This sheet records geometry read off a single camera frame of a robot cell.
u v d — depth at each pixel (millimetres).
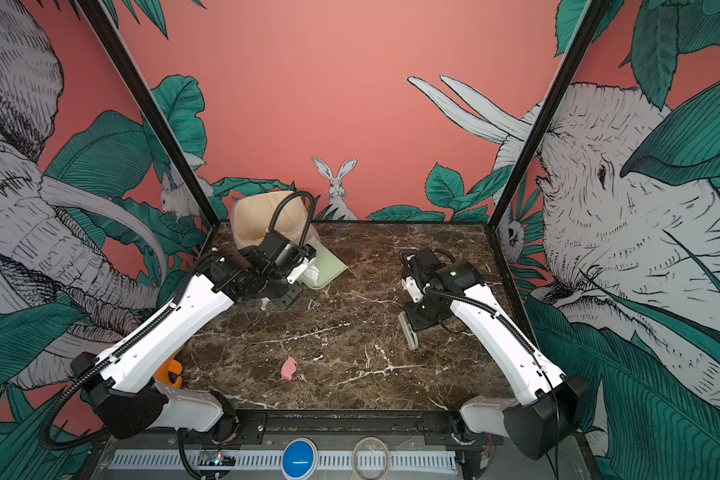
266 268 520
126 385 392
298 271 644
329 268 763
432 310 605
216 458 699
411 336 810
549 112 862
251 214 951
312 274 747
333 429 750
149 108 859
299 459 687
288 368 840
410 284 699
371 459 702
